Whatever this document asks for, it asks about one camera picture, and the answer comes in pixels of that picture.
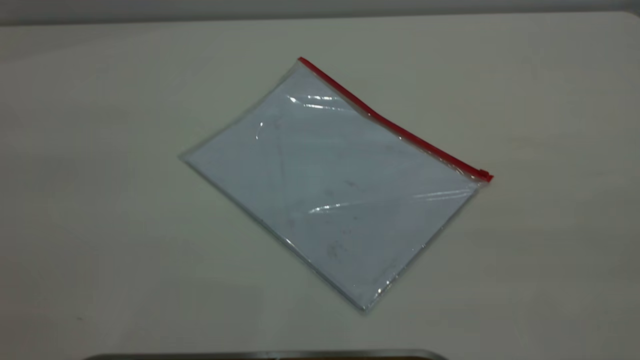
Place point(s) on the clear plastic red-zipper bag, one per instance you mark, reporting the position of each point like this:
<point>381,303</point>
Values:
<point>330,190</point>

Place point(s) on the red zipper slider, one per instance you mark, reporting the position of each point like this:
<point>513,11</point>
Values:
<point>484,174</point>

